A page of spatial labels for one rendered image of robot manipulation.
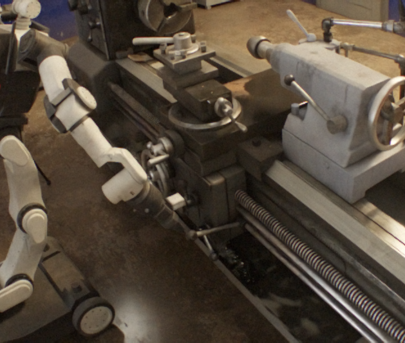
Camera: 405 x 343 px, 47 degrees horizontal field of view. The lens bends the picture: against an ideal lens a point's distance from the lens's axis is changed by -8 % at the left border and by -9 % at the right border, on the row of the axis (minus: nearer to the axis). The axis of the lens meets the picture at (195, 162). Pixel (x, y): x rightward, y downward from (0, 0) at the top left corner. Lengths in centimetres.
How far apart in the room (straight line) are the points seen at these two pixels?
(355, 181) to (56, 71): 92
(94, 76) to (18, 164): 90
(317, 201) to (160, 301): 111
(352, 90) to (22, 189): 127
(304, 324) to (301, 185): 49
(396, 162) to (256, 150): 46
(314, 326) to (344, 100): 75
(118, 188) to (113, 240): 133
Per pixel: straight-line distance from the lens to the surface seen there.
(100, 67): 262
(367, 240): 135
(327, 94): 147
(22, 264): 216
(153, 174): 186
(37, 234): 204
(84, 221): 287
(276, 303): 175
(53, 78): 145
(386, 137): 142
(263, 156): 159
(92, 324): 222
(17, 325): 222
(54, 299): 225
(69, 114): 139
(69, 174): 330
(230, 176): 164
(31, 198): 200
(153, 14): 238
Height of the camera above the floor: 177
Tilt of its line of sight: 34 degrees down
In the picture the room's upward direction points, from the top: 8 degrees counter-clockwise
